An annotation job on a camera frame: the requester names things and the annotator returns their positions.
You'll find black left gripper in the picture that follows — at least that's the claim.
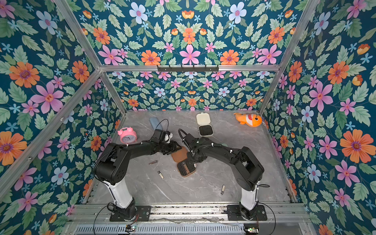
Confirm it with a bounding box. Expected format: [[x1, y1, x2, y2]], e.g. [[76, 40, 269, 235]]
[[158, 140, 183, 155]]

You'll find cream clipper case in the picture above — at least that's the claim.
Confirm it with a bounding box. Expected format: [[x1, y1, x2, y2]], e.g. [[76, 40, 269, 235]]
[[196, 112, 214, 137]]

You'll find brown clipper case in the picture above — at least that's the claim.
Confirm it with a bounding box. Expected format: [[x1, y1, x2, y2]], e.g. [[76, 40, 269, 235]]
[[171, 147, 196, 177]]

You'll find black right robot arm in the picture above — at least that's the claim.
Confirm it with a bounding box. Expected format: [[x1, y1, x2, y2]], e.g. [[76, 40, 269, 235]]
[[178, 129, 264, 213]]

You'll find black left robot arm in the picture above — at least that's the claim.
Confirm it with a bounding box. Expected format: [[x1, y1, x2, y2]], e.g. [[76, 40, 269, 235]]
[[94, 130, 182, 209]]

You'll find small cream nail clipper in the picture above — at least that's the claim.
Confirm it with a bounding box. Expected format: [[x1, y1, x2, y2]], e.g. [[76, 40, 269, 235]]
[[158, 171, 164, 179]]

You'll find blue denim pouch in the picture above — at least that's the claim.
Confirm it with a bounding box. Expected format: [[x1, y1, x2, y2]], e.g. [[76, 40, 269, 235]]
[[149, 117, 163, 130]]

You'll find pink alarm clock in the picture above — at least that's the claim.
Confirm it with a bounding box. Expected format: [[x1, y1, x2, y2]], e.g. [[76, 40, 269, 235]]
[[117, 127, 137, 144]]

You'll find orange clownfish plush toy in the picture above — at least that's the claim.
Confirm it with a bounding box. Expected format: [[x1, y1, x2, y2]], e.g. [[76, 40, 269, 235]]
[[234, 113, 262, 127]]

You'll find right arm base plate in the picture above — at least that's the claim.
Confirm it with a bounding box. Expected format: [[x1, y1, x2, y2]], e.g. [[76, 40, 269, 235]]
[[224, 205, 267, 221]]

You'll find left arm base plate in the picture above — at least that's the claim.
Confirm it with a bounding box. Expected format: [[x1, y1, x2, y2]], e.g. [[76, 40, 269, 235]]
[[109, 205, 151, 222]]

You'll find black hook rail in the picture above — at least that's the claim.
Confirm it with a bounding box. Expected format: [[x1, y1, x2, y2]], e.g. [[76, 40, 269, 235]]
[[157, 65, 219, 72]]

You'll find aluminium front rail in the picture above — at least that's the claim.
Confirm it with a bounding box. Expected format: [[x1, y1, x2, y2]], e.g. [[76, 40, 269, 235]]
[[69, 202, 312, 225]]

